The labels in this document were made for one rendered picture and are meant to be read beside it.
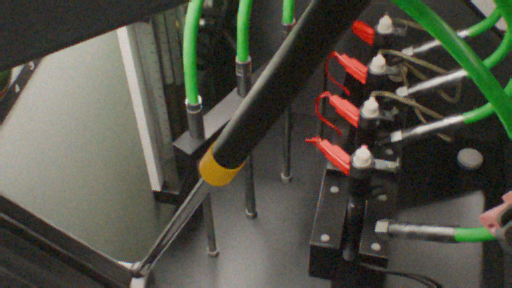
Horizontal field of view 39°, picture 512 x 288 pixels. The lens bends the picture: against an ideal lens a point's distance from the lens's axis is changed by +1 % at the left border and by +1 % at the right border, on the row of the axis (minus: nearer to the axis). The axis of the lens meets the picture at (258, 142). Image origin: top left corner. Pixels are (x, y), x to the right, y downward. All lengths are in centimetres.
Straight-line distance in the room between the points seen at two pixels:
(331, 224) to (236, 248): 21
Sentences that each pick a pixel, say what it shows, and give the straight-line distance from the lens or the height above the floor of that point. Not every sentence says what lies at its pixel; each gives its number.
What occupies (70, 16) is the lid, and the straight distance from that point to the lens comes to 26.
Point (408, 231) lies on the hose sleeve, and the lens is 76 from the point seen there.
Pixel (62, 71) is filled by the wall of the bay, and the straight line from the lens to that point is 69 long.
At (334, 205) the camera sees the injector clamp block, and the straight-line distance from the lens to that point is 95.
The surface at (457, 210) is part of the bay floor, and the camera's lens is 116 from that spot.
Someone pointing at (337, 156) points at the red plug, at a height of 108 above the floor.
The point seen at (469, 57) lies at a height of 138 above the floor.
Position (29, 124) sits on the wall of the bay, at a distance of 65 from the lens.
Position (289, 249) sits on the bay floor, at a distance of 109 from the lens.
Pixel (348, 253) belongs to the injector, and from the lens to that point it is 100.
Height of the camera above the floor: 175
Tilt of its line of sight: 49 degrees down
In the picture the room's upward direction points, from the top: 2 degrees counter-clockwise
